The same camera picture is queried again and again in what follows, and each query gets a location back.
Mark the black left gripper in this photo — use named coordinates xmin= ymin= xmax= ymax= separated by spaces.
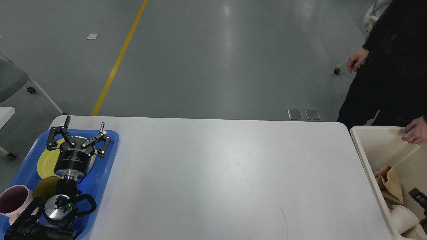
xmin=47 ymin=116 xmax=111 ymax=179

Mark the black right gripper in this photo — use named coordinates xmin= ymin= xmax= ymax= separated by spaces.
xmin=409 ymin=187 xmax=427 ymax=235

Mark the white paper cup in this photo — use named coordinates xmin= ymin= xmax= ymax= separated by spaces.
xmin=401 ymin=224 xmax=427 ymax=240

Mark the yellow plastic plate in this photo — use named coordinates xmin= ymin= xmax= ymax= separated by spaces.
xmin=37 ymin=138 xmax=78 ymax=180

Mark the dark green mug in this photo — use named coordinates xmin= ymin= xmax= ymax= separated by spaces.
xmin=33 ymin=176 xmax=60 ymax=201

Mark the pink ribbed mug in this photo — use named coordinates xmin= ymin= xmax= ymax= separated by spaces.
xmin=0 ymin=184 xmax=34 ymax=225

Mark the blue plastic tray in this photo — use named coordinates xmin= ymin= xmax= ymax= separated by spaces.
xmin=0 ymin=130 xmax=119 ymax=240

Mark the beige plastic bin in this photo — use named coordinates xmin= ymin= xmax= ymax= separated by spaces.
xmin=351 ymin=126 xmax=427 ymax=240

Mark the white side table corner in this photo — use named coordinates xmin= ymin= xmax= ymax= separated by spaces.
xmin=0 ymin=106 xmax=15 ymax=129

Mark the person in dark clothes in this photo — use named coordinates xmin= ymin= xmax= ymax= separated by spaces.
xmin=337 ymin=0 xmax=427 ymax=145

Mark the right floor socket plate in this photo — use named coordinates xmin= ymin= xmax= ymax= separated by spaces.
xmin=304 ymin=108 xmax=322 ymax=120

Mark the floor socket plate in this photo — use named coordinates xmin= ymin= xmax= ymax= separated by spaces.
xmin=304 ymin=108 xmax=322 ymax=120
xmin=287 ymin=108 xmax=305 ymax=120

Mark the left floor socket plate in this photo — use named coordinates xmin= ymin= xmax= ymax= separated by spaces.
xmin=287 ymin=108 xmax=305 ymax=120

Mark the grey office chair right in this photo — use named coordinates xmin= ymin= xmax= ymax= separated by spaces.
xmin=362 ymin=0 xmax=392 ymax=32

